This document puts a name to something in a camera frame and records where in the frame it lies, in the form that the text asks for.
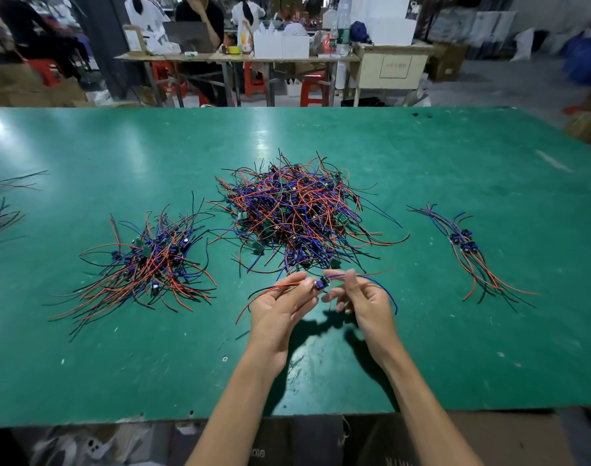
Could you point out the row of white containers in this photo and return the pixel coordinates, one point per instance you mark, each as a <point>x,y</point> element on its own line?
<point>281,43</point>

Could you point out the brown cardboard box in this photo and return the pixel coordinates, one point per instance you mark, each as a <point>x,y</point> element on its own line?
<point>448,61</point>

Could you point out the long wooden work table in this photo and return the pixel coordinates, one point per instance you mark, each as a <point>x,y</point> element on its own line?
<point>227,57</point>

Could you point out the cream cabinet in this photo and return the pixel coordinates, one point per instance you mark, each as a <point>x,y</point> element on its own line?
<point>393,71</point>

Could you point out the heap of blue bags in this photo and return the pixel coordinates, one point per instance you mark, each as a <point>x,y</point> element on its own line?
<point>587,61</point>

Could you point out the grey laptop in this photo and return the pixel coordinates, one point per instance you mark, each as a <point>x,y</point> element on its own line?
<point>187,37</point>

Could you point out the person's left forearm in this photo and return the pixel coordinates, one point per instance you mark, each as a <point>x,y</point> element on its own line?
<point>232,417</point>

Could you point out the row of cardboard boxes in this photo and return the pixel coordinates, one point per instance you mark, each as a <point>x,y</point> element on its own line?
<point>33,87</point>

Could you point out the dark pillar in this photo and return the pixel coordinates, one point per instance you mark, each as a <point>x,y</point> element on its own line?
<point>106,34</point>

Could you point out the stack of white boxes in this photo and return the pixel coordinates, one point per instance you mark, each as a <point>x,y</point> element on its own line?
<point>381,19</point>

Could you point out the red plastic stool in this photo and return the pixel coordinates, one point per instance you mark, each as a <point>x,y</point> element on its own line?
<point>164,72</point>
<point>314,89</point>
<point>45,71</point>
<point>254,79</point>

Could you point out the person's left hand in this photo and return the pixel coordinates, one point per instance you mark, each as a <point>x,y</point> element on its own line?
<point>281,323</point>

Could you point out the person's right hand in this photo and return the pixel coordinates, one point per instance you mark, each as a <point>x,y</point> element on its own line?
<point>368,310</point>

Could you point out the person's right forearm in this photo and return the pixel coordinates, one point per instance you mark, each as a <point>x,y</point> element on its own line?
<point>431,412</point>

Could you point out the dark blue bag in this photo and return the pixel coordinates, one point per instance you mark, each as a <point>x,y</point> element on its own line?
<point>360,32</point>

